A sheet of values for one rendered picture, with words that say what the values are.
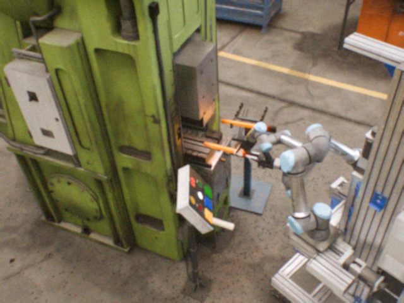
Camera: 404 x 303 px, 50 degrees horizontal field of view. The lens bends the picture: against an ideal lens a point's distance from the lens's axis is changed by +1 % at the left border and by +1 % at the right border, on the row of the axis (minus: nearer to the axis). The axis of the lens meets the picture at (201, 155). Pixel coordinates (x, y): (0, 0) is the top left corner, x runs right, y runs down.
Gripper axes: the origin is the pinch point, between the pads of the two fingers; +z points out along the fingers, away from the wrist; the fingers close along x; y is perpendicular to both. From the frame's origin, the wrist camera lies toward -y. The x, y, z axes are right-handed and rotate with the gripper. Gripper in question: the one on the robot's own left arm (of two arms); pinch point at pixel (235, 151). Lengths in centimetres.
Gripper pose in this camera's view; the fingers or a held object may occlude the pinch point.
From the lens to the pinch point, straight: 309.9
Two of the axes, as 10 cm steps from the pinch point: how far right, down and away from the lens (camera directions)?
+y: 8.2, 5.7, 0.4
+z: -4.0, 5.1, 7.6
